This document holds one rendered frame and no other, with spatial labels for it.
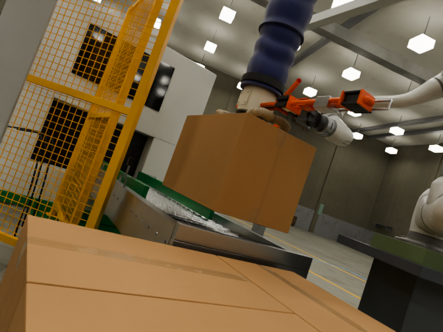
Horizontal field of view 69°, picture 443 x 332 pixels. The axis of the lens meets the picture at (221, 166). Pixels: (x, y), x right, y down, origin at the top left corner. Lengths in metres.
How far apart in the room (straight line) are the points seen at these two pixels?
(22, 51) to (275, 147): 1.15
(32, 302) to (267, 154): 1.01
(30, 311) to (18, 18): 1.38
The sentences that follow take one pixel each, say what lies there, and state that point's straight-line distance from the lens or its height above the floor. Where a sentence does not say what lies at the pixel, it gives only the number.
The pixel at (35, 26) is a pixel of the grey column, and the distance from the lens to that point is 1.71.
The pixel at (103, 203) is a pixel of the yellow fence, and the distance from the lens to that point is 1.83.
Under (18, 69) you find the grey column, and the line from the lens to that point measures 1.68.
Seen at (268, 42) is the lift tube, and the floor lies 1.50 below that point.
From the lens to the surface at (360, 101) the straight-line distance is 1.16.
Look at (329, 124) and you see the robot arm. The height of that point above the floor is 1.21.
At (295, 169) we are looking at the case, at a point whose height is 0.95.
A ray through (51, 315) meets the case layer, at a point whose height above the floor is 0.54.
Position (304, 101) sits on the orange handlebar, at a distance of 1.35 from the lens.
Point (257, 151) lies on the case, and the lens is 1.30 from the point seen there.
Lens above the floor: 0.78
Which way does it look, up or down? 3 degrees up
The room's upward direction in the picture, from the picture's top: 20 degrees clockwise
